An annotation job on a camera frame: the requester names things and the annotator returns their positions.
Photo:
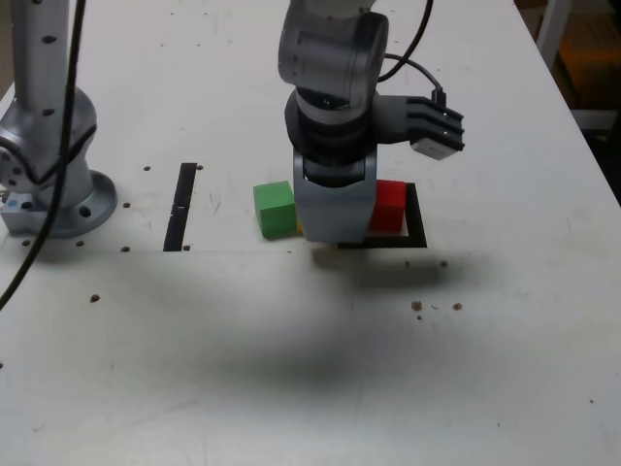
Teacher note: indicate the yellow cube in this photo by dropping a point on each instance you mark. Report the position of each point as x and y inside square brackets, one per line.
[299, 228]

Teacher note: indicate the black tape square outline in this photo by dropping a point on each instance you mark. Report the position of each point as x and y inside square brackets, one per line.
[417, 223]

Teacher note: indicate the white gripper camera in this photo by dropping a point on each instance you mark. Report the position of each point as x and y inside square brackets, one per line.
[434, 149]

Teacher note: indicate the white furniture frame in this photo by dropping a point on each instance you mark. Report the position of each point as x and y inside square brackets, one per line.
[550, 24]

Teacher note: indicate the red cube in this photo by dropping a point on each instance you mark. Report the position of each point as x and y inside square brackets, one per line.
[388, 206]

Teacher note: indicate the green cube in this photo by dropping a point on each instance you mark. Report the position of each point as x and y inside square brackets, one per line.
[274, 213]

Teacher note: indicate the grey metal bar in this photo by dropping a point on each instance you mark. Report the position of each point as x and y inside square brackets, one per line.
[599, 119]

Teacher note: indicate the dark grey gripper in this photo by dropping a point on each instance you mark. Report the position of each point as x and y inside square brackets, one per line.
[335, 172]

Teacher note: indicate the black tape strip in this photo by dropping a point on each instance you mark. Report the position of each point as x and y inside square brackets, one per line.
[177, 228]

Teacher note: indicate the grey black camera mount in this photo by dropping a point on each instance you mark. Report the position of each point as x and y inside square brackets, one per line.
[393, 116]

